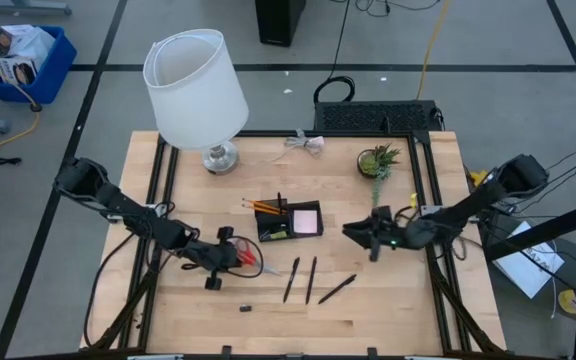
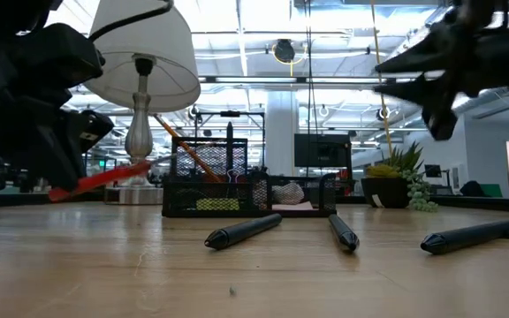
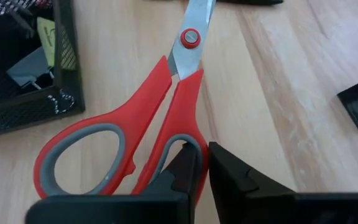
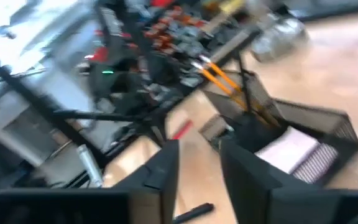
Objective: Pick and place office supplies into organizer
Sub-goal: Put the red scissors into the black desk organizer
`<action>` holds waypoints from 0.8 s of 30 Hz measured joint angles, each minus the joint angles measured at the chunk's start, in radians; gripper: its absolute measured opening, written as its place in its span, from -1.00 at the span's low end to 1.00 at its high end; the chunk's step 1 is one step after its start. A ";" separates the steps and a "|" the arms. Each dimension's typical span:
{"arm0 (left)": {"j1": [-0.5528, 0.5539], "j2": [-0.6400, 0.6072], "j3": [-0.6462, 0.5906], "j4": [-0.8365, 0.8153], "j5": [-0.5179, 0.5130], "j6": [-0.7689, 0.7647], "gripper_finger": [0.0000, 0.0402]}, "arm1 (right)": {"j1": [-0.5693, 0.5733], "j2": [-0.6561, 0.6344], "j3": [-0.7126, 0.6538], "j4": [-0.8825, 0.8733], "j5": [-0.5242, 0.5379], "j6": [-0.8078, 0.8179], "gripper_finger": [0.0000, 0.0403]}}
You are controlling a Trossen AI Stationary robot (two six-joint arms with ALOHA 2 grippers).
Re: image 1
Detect black vented computer case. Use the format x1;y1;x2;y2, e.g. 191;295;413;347
313;99;445;134

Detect pink sticky note pad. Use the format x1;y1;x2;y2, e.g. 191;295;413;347
292;209;320;235

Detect black computer tower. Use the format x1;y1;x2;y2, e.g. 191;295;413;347
254;0;308;48

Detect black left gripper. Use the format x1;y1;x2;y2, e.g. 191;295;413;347
186;225;243;292

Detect bundled white lamp cord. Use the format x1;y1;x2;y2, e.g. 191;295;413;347
240;128;326;168

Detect red-handled scissors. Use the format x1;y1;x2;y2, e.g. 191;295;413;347
235;238;281;277

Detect black power adapter box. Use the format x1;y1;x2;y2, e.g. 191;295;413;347
487;199;518;219

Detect white paper booklet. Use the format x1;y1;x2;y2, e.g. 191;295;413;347
492;220;567;300

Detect white printed package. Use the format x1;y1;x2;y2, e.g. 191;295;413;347
0;23;57;64
0;55;40;87

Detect blue plastic bin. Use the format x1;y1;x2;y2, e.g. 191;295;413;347
0;24;79;106

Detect yellow and blue round sticker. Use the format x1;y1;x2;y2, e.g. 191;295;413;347
557;288;576;316

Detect black mesh desk organizer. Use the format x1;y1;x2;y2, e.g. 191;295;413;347
254;198;326;244

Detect black metal table frame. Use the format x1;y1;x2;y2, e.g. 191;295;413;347
81;129;507;360

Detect yellow plug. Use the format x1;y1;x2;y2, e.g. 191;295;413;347
470;169;492;189

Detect yellow hanging cable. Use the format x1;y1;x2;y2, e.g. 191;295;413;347
415;0;453;100

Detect white shade silver table lamp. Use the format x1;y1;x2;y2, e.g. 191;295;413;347
142;28;251;177

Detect black coiled floor cable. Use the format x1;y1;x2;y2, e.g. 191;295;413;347
312;0;358;106

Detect potted succulent plant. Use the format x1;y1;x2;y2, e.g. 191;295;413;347
356;142;403;210

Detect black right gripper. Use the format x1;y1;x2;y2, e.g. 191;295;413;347
342;205;436;263

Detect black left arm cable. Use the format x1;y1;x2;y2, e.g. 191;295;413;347
82;230;138;350

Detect black diagonal beam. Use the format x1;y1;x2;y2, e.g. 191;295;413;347
484;194;576;262

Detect yellow floor cable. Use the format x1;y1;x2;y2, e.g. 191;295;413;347
0;42;43;158

